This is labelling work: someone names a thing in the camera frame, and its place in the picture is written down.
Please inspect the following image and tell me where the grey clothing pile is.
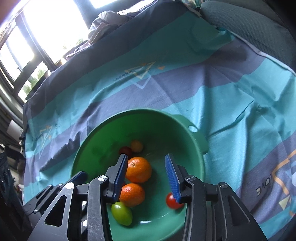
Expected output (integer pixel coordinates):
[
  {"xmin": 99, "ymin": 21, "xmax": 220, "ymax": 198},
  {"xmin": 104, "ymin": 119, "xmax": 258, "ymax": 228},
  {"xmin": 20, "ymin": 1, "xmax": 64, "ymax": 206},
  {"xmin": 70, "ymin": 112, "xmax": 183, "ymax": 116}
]
[{"xmin": 62, "ymin": 10, "xmax": 144, "ymax": 61}]

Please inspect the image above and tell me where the green tomato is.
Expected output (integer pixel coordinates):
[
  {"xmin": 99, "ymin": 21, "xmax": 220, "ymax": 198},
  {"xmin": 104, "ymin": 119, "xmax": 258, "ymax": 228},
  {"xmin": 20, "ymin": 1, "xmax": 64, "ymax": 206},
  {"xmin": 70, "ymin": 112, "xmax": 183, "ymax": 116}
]
[{"xmin": 111, "ymin": 201, "xmax": 133, "ymax": 226}]

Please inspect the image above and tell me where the mandarin orange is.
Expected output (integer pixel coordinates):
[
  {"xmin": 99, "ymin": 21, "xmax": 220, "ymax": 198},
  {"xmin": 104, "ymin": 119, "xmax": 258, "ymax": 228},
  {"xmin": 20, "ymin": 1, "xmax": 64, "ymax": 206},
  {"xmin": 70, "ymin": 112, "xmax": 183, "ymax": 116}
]
[
  {"xmin": 125, "ymin": 157, "xmax": 152, "ymax": 184},
  {"xmin": 119, "ymin": 183, "xmax": 146, "ymax": 207}
]

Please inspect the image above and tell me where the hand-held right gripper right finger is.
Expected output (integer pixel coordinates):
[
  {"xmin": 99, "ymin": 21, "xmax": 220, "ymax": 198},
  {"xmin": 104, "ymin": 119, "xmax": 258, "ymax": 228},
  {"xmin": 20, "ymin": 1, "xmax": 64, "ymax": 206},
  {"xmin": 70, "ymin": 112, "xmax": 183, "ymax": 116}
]
[{"xmin": 165, "ymin": 153, "xmax": 266, "ymax": 241}]

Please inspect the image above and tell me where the red cherry tomato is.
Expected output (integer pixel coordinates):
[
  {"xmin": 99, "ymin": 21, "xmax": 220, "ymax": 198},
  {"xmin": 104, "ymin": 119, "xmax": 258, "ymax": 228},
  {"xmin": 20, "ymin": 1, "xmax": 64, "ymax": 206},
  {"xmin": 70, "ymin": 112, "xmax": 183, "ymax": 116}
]
[
  {"xmin": 119, "ymin": 146, "xmax": 133, "ymax": 159},
  {"xmin": 166, "ymin": 192, "xmax": 184, "ymax": 210}
]

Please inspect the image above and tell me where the green plastic bowl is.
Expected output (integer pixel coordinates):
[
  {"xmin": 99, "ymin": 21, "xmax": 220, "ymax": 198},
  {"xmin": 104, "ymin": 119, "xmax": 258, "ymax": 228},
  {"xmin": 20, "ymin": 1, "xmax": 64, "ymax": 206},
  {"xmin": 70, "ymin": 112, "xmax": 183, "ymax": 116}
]
[{"xmin": 70, "ymin": 108, "xmax": 209, "ymax": 241}]

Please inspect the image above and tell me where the grey chair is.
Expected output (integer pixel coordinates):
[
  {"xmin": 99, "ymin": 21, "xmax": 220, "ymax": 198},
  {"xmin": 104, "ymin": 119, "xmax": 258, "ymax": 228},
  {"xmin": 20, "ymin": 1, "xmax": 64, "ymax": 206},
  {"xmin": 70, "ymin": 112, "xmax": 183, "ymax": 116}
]
[{"xmin": 199, "ymin": 0, "xmax": 296, "ymax": 70}]

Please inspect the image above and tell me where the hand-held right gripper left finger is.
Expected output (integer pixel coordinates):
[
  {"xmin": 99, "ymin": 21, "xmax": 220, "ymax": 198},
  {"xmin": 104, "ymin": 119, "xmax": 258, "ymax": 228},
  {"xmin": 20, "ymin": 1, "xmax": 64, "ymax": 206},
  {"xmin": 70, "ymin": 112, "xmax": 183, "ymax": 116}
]
[{"xmin": 28, "ymin": 153, "xmax": 129, "ymax": 241}]

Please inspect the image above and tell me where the striped teal and purple cloth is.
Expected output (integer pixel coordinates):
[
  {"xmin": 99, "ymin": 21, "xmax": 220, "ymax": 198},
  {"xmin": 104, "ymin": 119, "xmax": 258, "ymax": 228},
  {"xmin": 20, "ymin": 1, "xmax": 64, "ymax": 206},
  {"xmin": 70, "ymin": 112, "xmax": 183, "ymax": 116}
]
[{"xmin": 22, "ymin": 0, "xmax": 296, "ymax": 241}]

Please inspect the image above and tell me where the window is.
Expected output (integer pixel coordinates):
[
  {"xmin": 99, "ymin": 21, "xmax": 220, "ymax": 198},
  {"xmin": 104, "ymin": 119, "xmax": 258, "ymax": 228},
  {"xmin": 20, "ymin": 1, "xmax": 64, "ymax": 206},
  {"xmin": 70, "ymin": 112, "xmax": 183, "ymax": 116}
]
[{"xmin": 0, "ymin": 0, "xmax": 130, "ymax": 100}]

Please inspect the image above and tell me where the tan longan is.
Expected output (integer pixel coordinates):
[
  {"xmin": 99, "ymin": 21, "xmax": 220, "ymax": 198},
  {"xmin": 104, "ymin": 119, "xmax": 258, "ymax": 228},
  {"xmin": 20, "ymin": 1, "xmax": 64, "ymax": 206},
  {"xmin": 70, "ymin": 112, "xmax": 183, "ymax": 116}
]
[{"xmin": 130, "ymin": 139, "xmax": 144, "ymax": 153}]

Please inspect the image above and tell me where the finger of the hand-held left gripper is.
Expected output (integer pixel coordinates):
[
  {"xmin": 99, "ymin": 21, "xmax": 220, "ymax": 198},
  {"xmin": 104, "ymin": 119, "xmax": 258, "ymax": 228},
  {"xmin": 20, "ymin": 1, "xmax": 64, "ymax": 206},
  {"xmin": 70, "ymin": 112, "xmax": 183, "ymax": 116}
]
[{"xmin": 24, "ymin": 171, "xmax": 88, "ymax": 221}]

